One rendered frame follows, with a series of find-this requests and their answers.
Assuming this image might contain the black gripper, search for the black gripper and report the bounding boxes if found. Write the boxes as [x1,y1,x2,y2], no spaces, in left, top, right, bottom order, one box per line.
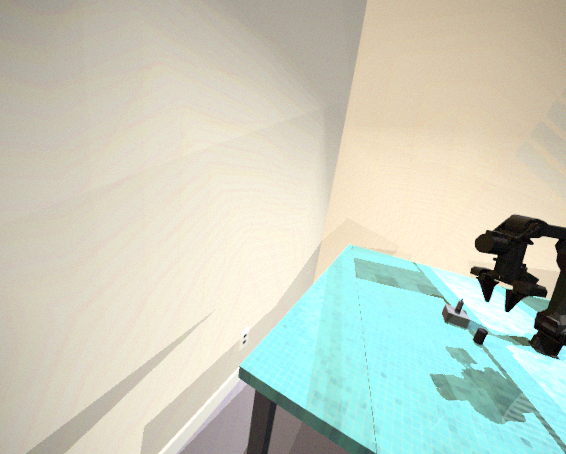
[470,256,548,312]

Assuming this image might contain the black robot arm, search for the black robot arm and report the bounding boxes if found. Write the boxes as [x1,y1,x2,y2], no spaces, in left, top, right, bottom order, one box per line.
[475,215,566,359]

